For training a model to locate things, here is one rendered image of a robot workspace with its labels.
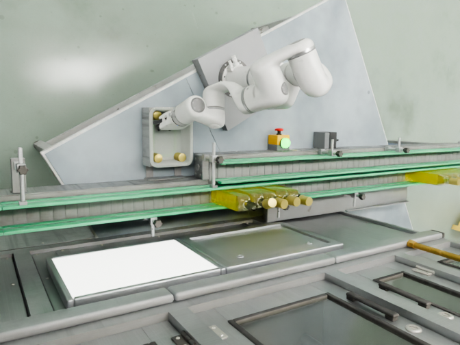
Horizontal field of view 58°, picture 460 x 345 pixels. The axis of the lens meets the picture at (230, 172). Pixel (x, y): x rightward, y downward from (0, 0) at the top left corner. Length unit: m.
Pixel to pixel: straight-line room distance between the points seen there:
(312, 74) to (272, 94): 0.12
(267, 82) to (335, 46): 1.03
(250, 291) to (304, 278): 0.19
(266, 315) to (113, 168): 0.84
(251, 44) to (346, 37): 0.61
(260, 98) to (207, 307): 0.60
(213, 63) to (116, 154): 0.52
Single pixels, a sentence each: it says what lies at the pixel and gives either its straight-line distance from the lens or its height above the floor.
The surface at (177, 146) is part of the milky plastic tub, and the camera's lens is 1.68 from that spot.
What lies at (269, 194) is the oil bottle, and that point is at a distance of 1.55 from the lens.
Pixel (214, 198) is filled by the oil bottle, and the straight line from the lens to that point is 1.62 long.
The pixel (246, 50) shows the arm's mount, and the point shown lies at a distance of 1.81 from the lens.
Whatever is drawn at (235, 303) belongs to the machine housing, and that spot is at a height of 1.44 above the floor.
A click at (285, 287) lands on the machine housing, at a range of 1.22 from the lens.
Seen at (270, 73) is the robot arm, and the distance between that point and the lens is 1.21.
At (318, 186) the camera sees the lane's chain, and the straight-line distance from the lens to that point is 1.98.
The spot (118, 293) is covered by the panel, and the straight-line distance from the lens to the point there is 1.11.
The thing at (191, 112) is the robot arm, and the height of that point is 1.08.
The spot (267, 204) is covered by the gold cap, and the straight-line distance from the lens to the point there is 1.44.
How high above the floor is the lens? 2.30
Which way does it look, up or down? 58 degrees down
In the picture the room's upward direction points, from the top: 103 degrees clockwise
